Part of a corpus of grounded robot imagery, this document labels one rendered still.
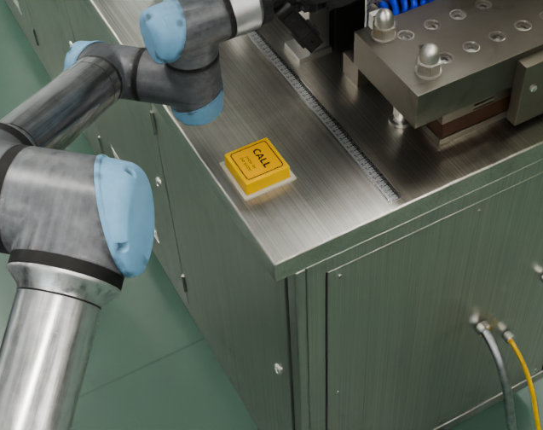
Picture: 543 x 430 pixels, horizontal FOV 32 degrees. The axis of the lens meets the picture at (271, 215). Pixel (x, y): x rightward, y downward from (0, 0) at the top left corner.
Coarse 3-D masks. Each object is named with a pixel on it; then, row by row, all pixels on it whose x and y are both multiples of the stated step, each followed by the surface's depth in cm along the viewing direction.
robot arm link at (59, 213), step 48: (0, 192) 93; (48, 192) 92; (96, 192) 91; (144, 192) 97; (0, 240) 95; (48, 240) 91; (96, 240) 91; (144, 240) 97; (48, 288) 91; (96, 288) 92; (48, 336) 90; (0, 384) 89; (48, 384) 89
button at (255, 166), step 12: (252, 144) 135; (264, 144) 135; (228, 156) 134; (240, 156) 134; (252, 156) 133; (264, 156) 133; (276, 156) 133; (228, 168) 134; (240, 168) 132; (252, 168) 132; (264, 168) 132; (276, 168) 132; (288, 168) 132; (240, 180) 131; (252, 180) 130; (264, 180) 131; (276, 180) 132; (252, 192) 132
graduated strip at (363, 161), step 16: (256, 32) 155; (272, 48) 152; (272, 64) 150; (288, 80) 147; (304, 96) 145; (320, 112) 142; (336, 128) 140; (352, 144) 137; (368, 160) 135; (368, 176) 133; (384, 176) 133; (384, 192) 131
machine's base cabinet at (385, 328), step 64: (64, 0) 202; (128, 128) 194; (192, 192) 164; (512, 192) 142; (192, 256) 186; (256, 256) 142; (384, 256) 136; (448, 256) 146; (512, 256) 157; (256, 320) 158; (320, 320) 139; (384, 320) 150; (448, 320) 161; (512, 320) 174; (256, 384) 179; (320, 384) 153; (384, 384) 166; (448, 384) 180; (512, 384) 196
